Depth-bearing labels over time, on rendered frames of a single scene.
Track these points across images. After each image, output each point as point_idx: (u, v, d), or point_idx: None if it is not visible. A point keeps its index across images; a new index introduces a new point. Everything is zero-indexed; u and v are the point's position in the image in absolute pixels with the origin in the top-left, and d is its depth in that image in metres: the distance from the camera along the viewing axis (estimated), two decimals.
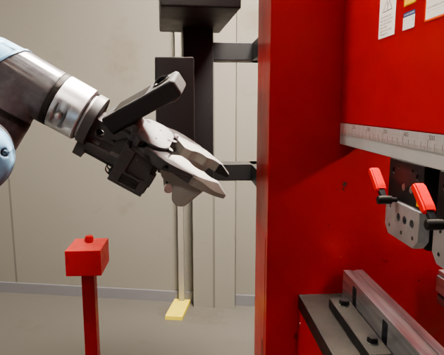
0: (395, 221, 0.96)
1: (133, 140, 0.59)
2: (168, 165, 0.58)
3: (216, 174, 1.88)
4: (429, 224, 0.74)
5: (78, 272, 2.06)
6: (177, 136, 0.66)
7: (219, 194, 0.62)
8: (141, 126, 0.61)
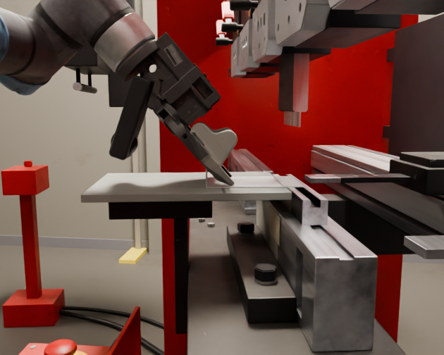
0: (232, 62, 1.07)
1: None
2: None
3: None
4: (222, 25, 0.85)
5: (14, 191, 2.17)
6: (180, 137, 0.59)
7: (228, 172, 0.67)
8: None
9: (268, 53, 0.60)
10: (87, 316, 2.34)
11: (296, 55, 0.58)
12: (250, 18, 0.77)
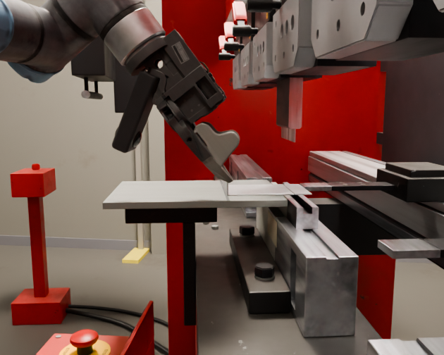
0: (234, 75, 1.15)
1: None
2: None
3: None
4: (225, 44, 0.93)
5: (22, 194, 2.25)
6: (183, 138, 0.60)
7: (229, 175, 0.64)
8: None
9: (267, 77, 0.68)
10: (93, 314, 2.42)
11: (291, 79, 0.66)
12: (251, 40, 0.85)
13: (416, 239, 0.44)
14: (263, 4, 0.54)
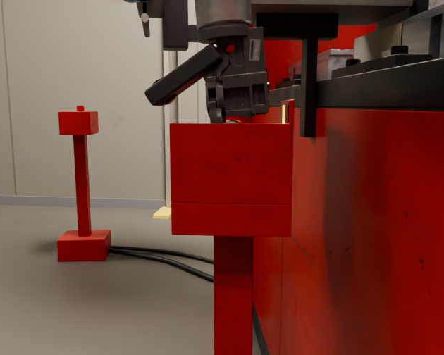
0: None
1: None
2: None
3: (191, 33, 2.14)
4: None
5: (70, 132, 2.32)
6: None
7: None
8: None
9: None
10: (135, 253, 2.49)
11: None
12: None
13: None
14: None
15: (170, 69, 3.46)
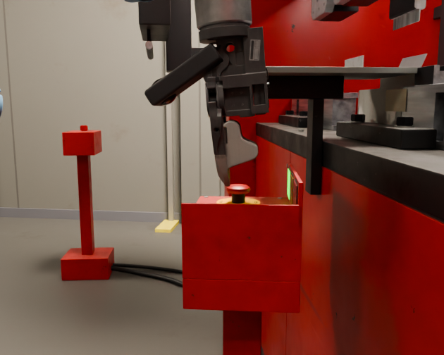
0: (316, 5, 1.24)
1: None
2: None
3: None
4: None
5: (74, 152, 2.34)
6: (211, 125, 0.60)
7: (229, 179, 0.64)
8: None
9: None
10: (138, 271, 2.51)
11: None
12: None
13: None
14: None
15: None
